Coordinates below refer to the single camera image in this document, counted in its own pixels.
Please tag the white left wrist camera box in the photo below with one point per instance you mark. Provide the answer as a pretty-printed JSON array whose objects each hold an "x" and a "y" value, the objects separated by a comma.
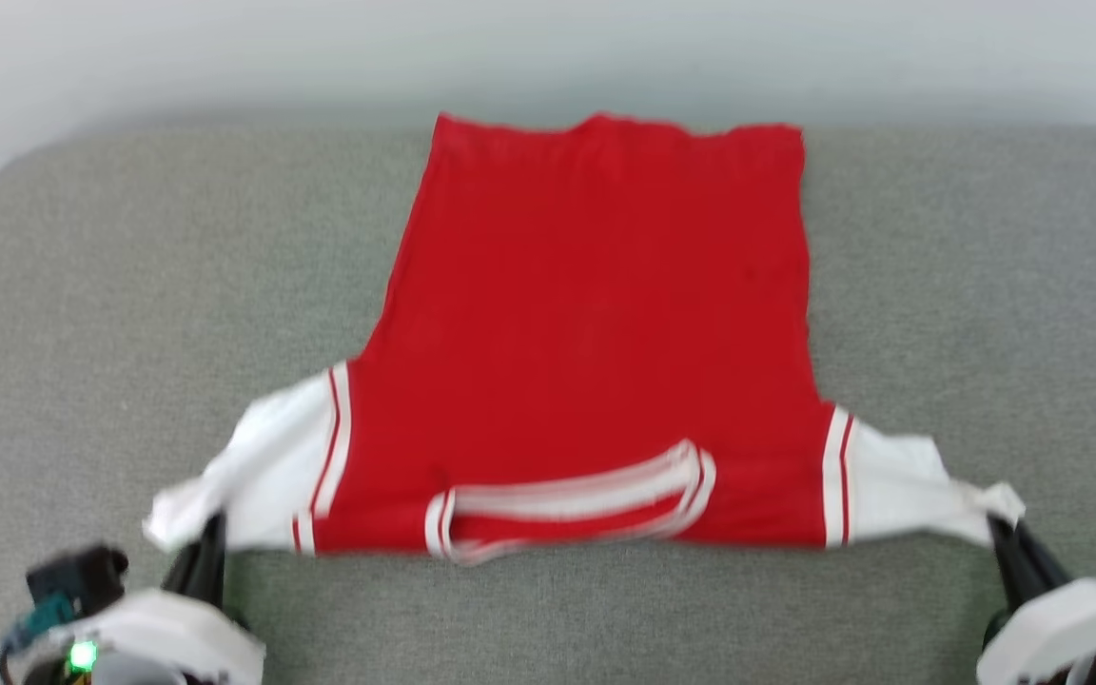
[{"x": 177, "y": 628}]

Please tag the red and white jersey shirt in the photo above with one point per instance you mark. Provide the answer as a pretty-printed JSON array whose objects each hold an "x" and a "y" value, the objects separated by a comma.
[{"x": 596, "y": 314}]

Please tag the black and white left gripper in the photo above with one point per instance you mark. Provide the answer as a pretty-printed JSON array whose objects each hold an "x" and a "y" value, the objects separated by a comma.
[{"x": 82, "y": 666}]

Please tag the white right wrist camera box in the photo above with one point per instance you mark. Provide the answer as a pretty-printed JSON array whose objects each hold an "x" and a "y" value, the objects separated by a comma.
[{"x": 1071, "y": 623}]

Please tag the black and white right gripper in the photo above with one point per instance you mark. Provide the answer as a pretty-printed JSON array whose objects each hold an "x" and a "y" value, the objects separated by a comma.
[{"x": 993, "y": 633}]

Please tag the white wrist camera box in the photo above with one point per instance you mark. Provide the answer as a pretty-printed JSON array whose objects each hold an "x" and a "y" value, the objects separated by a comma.
[
  {"x": 177, "y": 628},
  {"x": 1071, "y": 623}
]

